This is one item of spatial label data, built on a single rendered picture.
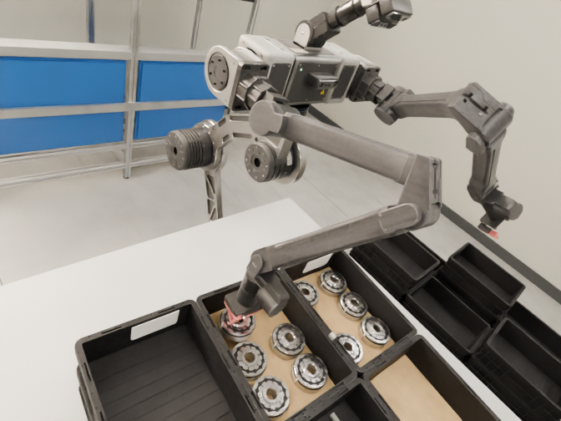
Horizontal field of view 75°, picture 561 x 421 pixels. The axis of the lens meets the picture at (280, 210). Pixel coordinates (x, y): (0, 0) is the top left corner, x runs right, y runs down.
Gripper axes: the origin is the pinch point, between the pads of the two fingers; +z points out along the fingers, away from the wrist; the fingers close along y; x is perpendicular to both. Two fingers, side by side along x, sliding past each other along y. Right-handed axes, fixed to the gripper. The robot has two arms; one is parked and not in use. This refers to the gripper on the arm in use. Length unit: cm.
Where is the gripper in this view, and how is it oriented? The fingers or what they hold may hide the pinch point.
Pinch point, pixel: (239, 317)
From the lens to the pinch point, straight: 107.6
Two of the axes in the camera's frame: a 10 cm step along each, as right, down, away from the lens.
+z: -3.0, 7.3, 6.2
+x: -5.6, -6.6, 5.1
